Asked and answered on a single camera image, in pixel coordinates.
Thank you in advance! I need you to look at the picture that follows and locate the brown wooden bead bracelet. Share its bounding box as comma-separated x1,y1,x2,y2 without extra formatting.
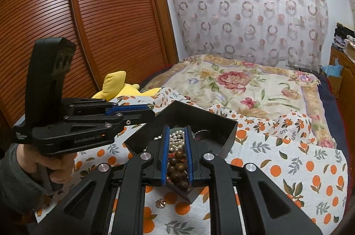
166,149,192,192

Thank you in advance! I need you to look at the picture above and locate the white pearl necklace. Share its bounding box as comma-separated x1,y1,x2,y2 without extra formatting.
152,128,186,152

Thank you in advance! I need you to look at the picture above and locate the left forearm grey sleeve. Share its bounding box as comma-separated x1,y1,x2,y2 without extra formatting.
1,144,51,225

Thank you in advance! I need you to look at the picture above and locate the black jewelry box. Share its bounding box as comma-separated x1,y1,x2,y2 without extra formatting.
124,102,237,203

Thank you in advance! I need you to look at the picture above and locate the left hand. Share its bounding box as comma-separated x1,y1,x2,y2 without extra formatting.
16,144,77,183

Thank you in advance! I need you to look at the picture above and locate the yellow plush toy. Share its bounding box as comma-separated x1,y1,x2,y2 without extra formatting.
92,71,161,102

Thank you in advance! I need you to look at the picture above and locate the small gold flower brooch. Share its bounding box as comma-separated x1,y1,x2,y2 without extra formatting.
155,198,166,209

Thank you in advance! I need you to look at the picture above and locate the floral quilt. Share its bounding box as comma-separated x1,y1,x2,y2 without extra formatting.
143,55,336,148

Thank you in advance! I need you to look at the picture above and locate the orange print bed sheet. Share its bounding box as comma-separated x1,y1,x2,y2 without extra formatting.
34,88,348,234

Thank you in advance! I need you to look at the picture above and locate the wooden louvered wardrobe door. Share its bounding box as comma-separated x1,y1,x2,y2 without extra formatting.
1,0,178,124

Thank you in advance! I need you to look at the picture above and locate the circle pattern sheer curtain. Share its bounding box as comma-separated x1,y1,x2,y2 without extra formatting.
173,0,328,70

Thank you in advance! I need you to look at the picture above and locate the wooden side cabinet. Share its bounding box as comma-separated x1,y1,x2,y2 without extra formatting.
328,45,355,119

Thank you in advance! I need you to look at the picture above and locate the blue tissue bag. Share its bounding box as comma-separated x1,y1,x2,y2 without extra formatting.
321,58,344,77

